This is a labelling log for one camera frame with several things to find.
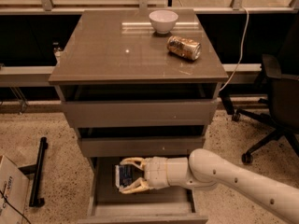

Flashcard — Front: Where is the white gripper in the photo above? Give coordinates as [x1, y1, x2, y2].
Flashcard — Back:
[119, 157, 169, 194]

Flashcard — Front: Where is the blueberry rxbar snack bar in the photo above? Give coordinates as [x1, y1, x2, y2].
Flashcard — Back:
[115, 165, 133, 189]

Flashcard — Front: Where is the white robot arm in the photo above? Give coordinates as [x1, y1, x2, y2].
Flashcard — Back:
[115, 148, 299, 224]

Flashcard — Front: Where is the bottom grey open drawer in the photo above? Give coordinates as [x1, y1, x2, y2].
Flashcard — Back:
[78, 157, 208, 224]

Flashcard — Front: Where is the middle grey drawer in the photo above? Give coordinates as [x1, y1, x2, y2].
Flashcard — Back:
[78, 125, 206, 158]

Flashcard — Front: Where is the top grey drawer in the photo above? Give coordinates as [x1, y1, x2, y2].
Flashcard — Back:
[55, 82, 220, 129]

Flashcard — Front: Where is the grey drawer cabinet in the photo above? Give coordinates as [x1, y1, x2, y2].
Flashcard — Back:
[48, 8, 230, 224]

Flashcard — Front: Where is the black metal stand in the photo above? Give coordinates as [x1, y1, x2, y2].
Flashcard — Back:
[20, 137, 49, 207]

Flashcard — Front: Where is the white cardboard box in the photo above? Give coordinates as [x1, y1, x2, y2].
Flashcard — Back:
[0, 156, 29, 224]

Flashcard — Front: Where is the crushed aluminium can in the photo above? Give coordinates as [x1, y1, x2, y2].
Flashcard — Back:
[166, 35, 201, 61]

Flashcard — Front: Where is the white ceramic bowl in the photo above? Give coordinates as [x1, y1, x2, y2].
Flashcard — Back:
[149, 10, 178, 34]

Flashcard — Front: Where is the black office chair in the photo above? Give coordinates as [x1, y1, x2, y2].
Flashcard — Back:
[232, 14, 299, 164]

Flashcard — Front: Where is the white power cable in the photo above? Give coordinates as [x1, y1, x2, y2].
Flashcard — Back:
[219, 7, 250, 92]

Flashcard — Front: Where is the black thin cable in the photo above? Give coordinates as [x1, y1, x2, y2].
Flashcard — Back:
[0, 189, 32, 224]

